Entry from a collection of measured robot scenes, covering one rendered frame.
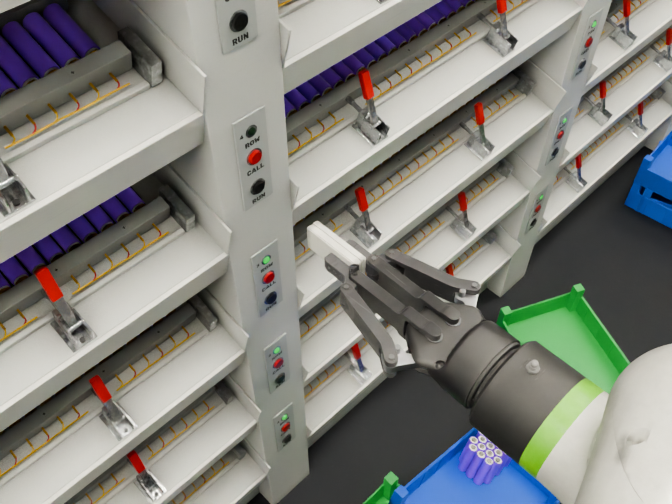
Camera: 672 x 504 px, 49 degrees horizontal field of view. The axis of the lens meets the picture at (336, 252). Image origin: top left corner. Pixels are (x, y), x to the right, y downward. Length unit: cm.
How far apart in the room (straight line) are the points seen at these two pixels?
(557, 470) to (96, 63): 51
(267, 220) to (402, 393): 82
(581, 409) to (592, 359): 110
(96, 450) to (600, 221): 141
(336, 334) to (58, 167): 68
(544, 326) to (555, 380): 111
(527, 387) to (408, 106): 49
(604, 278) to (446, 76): 93
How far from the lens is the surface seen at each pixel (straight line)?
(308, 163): 91
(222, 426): 116
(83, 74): 69
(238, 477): 135
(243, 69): 70
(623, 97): 177
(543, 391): 62
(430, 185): 118
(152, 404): 97
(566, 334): 174
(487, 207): 144
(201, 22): 65
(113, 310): 81
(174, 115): 69
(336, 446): 153
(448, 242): 137
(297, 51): 76
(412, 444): 154
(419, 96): 102
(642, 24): 163
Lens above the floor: 139
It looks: 50 degrees down
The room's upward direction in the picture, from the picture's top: straight up
